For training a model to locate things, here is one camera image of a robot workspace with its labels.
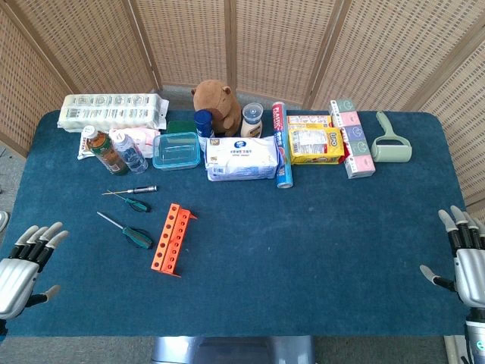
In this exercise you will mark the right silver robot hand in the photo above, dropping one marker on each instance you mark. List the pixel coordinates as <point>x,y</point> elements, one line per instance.
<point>471,269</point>

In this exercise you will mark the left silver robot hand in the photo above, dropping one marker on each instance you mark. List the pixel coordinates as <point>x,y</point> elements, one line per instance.
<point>15,280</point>

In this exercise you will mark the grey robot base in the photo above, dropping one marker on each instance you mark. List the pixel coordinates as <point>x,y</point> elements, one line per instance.
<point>231,350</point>

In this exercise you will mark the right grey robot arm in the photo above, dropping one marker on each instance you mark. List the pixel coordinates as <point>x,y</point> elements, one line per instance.
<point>477,341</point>

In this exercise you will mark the orange test tube rack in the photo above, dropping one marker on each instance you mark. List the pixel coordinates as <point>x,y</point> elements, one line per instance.
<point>166,242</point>

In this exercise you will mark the silver black precision screwdriver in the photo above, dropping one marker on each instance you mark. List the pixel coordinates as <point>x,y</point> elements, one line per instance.
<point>142,189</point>

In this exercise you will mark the white shoe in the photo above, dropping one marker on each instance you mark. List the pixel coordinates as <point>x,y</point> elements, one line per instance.
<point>3,220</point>

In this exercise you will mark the pale green lint roller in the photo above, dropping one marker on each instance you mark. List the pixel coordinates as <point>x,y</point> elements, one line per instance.
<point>390,149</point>

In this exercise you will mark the green tea bottle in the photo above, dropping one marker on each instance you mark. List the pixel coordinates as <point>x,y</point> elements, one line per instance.
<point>108,153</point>

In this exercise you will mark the red snack pack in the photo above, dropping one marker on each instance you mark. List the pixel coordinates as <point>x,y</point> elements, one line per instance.
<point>345,156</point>

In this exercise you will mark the pastel tissue box pack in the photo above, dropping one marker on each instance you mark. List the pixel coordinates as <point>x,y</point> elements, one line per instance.
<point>356,144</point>

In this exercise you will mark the clear water bottle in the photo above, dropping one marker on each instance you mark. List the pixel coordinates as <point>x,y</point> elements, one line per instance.
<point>132,154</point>

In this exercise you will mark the blue felt table cover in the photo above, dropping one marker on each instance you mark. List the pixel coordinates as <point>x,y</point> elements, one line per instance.
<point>284,246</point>

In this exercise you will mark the pink white snack bag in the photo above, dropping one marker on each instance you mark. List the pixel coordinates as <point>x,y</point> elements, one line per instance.
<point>144,138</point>

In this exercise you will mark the white toilet paper pack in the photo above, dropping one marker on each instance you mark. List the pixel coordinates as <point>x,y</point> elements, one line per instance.
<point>110,112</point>

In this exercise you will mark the yellow Lipo biscuit pack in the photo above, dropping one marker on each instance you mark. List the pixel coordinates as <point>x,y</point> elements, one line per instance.
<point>316,146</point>

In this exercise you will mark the clear container blue lid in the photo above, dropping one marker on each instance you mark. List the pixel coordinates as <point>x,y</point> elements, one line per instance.
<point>176,151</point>

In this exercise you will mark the yellow white flat box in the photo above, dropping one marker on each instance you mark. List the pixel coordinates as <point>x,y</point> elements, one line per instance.
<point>308,120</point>

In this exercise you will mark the blue plastic wrap roll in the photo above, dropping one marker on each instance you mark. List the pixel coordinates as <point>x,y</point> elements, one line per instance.
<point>282,151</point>

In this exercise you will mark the dark green box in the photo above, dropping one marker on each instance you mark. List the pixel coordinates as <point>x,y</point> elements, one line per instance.
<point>182,126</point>

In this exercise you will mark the blue spray can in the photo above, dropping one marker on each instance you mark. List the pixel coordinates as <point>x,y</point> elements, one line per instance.
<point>204,123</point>

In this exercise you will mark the white wet wipes pack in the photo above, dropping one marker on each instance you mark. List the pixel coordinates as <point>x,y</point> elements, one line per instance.
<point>242,159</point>

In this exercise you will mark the white sauce bottle clear cap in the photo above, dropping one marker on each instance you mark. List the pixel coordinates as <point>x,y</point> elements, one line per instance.
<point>251,125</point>

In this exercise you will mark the brown capybara plush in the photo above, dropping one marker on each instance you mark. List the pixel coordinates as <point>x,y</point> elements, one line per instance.
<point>219,104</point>

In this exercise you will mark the woven rattan folding screen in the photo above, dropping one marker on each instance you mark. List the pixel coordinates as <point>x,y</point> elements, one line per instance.
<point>189,38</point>

